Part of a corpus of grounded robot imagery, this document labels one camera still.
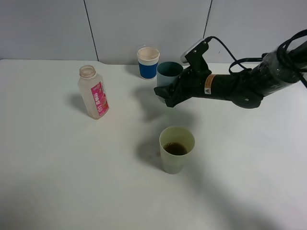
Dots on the white cup with blue sleeve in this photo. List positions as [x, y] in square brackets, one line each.
[148, 58]

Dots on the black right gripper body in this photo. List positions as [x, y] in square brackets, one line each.
[198, 81]

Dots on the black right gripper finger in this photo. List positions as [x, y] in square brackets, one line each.
[164, 91]
[175, 94]

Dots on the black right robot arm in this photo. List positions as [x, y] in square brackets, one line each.
[247, 88]

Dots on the pale yellow-green plastic cup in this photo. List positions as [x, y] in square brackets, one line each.
[176, 145]

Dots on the teal plastic cup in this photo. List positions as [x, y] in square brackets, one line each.
[167, 74]

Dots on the clear bottle with pink label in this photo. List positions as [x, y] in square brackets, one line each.
[93, 92]

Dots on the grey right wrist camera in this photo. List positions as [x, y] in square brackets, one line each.
[183, 58]

